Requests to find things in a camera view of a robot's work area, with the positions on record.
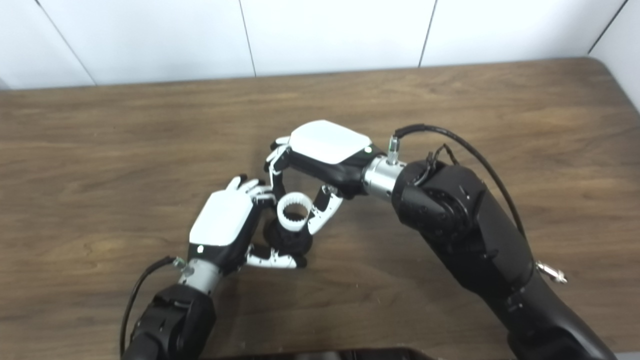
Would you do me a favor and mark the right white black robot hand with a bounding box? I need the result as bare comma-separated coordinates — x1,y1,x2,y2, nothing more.
264,119,381,236

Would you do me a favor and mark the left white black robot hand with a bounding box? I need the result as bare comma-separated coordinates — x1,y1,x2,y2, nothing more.
187,174,308,277

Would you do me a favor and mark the white ring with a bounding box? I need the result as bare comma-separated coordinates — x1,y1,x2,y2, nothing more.
276,192,314,233

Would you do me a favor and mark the round black part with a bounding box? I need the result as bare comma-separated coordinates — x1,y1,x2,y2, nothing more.
263,220,315,258

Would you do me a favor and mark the silver metal connector plug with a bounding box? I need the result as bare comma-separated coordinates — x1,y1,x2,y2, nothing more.
535,260,568,285

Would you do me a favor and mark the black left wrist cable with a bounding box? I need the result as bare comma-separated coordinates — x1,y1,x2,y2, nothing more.
119,256,188,357

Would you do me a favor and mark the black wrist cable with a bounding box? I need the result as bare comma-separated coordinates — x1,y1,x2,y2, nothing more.
119,256,188,357
387,123,526,238

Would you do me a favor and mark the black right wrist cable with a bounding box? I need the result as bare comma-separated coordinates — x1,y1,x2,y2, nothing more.
387,123,526,238

